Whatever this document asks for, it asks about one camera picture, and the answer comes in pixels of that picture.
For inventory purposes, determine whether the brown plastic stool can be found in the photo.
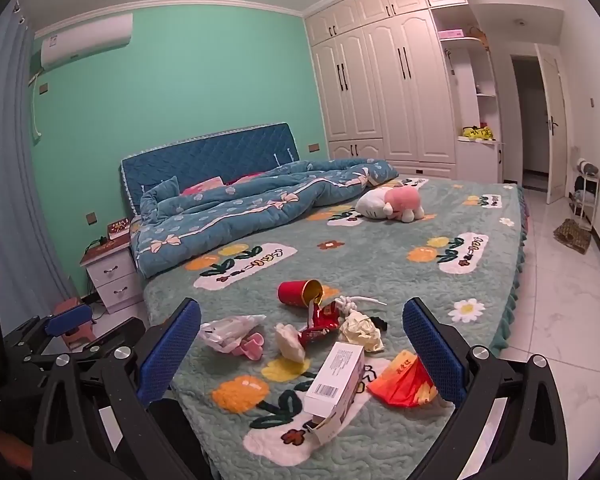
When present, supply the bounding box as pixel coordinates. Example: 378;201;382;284
55;297;99;354

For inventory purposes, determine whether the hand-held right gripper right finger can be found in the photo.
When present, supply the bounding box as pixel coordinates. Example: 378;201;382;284
402;297;570;480

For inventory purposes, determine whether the white knotted cord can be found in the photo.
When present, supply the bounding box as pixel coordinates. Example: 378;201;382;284
330;293;389;319

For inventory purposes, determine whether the blue velvet pillow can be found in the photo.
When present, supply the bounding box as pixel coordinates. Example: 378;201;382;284
140;176;182;222

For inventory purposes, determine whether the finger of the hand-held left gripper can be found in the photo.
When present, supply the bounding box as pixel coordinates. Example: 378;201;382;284
2;305;97;358
77;316;147;362

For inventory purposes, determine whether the green floral bed cover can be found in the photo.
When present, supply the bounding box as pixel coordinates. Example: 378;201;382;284
142;172;529;480

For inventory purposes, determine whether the red paper cup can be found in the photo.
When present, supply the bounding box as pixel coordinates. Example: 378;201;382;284
277;279;325;307

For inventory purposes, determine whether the white air conditioner hose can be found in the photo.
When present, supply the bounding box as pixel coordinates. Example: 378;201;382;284
28;71;44;139

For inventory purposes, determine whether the cream crumpled paper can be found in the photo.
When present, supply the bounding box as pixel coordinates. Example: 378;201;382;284
339;312;385;354

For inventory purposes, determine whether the brown woven mat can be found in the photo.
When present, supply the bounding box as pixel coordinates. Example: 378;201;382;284
552;219;592;256

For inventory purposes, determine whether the red snack wrapper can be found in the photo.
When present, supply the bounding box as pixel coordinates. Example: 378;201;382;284
298;302;341;349

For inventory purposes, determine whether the blue grey curtain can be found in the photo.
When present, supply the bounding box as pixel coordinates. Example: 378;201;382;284
0;0;82;321

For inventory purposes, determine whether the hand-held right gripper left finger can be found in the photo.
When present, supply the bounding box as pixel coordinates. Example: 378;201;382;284
32;297;213;480

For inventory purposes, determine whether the yellow black bag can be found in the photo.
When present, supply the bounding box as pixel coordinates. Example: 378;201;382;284
460;122;496;141

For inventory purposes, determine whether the white crumpled tissue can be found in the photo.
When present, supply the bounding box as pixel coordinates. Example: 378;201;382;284
274;323;307;363

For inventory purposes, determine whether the orange red plastic bag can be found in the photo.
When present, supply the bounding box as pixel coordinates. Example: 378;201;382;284
366;351;439;410

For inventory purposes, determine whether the pink pillow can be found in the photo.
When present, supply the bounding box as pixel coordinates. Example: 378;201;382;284
180;176;227;197

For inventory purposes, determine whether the white pink plush toy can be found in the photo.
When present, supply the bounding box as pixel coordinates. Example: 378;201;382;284
355;183;426;225

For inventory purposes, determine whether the blue quilted headboard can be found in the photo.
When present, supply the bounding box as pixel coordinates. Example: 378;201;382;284
120;122;301;212

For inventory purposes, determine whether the white wardrobe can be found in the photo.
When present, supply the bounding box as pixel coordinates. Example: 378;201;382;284
304;0;471;179

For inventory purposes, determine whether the blue bow print quilt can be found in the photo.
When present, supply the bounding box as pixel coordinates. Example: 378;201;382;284
130;157;400;279

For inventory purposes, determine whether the floral clear plastic bag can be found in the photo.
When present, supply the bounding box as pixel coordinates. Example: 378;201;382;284
199;314;268;354

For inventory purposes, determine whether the white cardboard box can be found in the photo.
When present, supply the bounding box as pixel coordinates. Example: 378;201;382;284
304;341;367;447

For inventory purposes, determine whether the white shelf rack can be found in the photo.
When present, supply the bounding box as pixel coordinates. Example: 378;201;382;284
570;159;600;232

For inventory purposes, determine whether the white nightstand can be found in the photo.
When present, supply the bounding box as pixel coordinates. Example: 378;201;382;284
79;232;144;315

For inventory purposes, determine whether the white corner shelf unit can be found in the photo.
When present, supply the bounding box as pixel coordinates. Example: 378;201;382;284
439;35;507;185

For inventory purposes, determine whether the white air conditioner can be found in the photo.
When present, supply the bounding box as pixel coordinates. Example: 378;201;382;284
40;12;134;70

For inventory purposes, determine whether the person's left forearm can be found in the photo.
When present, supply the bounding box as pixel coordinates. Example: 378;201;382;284
0;432;35;480

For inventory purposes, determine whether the white door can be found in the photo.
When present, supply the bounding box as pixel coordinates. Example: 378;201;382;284
535;42;569;206

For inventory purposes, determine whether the small pink item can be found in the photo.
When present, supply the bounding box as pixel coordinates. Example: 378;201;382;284
230;334;264;361

